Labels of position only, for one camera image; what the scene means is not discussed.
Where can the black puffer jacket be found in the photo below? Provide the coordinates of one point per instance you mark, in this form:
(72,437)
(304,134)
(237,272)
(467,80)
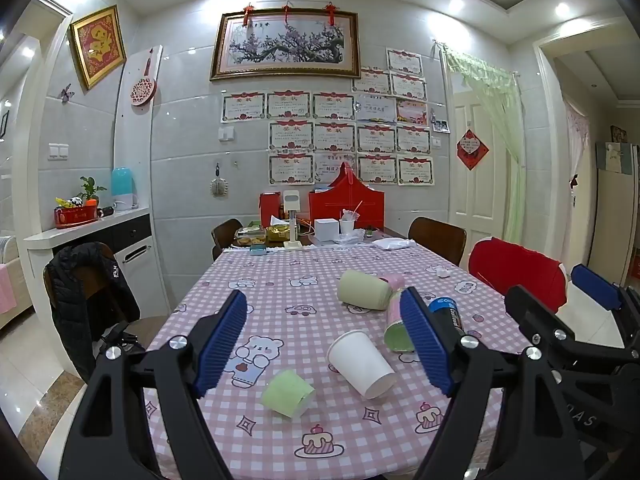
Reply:
(82,290)

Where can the chair with red cover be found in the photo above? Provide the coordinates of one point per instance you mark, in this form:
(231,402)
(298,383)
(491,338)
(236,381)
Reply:
(515,272)

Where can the large pale green cup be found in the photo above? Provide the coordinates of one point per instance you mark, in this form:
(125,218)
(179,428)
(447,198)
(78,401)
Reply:
(362,290)

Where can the large red gift box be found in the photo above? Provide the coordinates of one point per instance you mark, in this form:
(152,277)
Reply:
(345,200)

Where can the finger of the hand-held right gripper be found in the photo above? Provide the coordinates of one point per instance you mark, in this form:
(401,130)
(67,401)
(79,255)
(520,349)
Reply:
(595,282)
(535,312)

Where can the small light green cup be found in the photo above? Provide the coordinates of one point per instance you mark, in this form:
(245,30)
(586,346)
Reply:
(287,392)

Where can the hanging grey brush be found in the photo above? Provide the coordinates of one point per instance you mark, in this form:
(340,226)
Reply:
(218,185)

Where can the round pink hanging ornament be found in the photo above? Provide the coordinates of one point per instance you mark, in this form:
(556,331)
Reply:
(143,90)

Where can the red diamond door decoration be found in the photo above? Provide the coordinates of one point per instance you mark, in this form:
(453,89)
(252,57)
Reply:
(472,149)

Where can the pink checked tablecloth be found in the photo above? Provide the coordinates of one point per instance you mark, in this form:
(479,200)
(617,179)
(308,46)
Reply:
(300,290)

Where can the beige cabinet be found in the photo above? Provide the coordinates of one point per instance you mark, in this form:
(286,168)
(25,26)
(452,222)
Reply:
(617,210)

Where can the red tray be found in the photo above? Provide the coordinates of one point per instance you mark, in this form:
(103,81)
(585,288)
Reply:
(75,217)

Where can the golden box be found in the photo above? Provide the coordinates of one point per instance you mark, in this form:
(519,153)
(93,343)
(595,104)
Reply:
(277,234)

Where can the plastic cup with straws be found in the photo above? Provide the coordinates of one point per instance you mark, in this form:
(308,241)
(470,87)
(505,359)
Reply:
(348,222)

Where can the small red box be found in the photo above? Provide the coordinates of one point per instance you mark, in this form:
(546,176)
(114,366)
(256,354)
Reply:
(269,210)

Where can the dark wooden chair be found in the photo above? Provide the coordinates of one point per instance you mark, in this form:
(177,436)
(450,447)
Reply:
(225,237)
(437,240)

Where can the clear food container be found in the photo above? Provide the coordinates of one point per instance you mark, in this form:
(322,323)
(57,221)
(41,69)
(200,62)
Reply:
(250,236)

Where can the pink cloth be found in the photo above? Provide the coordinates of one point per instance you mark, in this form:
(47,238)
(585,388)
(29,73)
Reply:
(7,287)

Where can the white plastic bag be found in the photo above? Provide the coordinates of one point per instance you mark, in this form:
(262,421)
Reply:
(395,243)

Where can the small wall photo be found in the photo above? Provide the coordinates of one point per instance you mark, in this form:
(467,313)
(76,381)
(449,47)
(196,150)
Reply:
(440,125)

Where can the white paper cup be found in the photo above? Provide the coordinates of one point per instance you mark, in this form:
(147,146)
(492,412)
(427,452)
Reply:
(360,362)

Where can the light green curtain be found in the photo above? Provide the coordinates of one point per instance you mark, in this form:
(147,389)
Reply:
(505,125)

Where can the framed red and gold picture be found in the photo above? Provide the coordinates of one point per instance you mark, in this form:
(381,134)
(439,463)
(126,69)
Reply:
(97,45)

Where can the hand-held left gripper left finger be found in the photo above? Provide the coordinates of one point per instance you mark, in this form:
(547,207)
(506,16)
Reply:
(220,345)

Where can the butterfly wall sticker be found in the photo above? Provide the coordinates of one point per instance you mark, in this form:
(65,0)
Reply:
(67,93)

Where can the framed plum blossom painting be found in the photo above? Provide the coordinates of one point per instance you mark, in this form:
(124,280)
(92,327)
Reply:
(285,45)

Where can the small potted plant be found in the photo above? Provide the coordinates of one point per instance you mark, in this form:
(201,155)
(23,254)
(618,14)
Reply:
(90,190)

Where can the blue and black can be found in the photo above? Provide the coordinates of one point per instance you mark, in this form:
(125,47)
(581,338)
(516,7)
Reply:
(447,315)

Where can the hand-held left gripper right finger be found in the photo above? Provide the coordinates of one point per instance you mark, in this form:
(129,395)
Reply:
(425,345)

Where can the white counter cabinet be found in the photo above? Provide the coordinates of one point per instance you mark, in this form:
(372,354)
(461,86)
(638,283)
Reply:
(130,250)

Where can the group of wall certificates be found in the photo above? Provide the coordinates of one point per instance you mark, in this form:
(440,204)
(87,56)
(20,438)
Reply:
(345,132)

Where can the white double light switch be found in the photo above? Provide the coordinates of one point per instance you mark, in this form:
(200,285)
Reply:
(58,151)

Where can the white desk stand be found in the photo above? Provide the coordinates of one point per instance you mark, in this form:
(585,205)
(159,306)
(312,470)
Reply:
(292,210)

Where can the green cup with pink inside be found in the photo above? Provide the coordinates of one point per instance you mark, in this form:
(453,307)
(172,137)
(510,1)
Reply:
(397,332)

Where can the white door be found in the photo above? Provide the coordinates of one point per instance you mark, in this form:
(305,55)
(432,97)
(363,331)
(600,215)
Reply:
(475,195)

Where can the blue and white kettle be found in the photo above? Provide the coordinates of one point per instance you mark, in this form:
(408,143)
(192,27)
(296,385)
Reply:
(125,187)

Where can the white box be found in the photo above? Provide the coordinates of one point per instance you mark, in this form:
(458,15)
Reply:
(326,232)

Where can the wooden chair with jacket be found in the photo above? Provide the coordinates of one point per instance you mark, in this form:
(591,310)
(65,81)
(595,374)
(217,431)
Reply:
(142,327)

